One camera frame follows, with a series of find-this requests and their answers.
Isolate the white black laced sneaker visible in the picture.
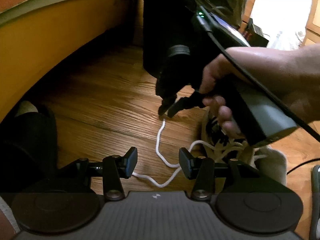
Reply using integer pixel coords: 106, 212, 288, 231
201, 111, 287, 185

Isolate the white shoelace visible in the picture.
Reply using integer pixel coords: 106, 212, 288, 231
132, 119, 268, 189

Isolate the person's right hand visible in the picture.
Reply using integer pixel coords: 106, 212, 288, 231
198, 47, 286, 139

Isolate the black gift bag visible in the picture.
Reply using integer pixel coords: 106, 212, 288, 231
243, 18, 269, 48

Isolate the black sock foot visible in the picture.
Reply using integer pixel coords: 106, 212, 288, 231
1, 101, 57, 198

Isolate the wooden drawer dresser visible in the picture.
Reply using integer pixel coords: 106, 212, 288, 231
302, 0, 320, 46

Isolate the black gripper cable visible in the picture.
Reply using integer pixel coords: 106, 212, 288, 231
195, 4, 320, 143

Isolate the black cable on floor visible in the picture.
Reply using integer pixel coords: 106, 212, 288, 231
286, 157, 320, 176

